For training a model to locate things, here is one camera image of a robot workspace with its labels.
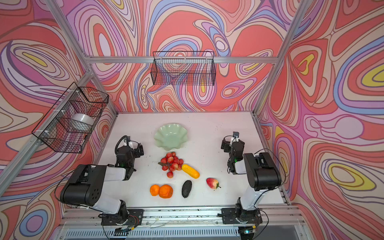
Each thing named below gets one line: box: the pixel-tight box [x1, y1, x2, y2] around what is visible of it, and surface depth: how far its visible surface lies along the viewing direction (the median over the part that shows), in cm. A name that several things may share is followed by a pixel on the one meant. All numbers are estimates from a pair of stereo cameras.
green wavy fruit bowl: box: [154, 123, 188, 151], surface depth 106 cm
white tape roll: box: [71, 113, 95, 132], surface depth 74 cm
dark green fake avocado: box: [181, 180, 193, 199], surface depth 82 cm
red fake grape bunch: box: [158, 151, 184, 179], surface depth 89 cm
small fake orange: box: [150, 184, 160, 197], surface depth 80 cm
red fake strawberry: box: [206, 178, 222, 190], surface depth 82 cm
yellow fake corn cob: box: [181, 164, 200, 179], surface depth 88 cm
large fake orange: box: [158, 184, 174, 199], surface depth 79 cm
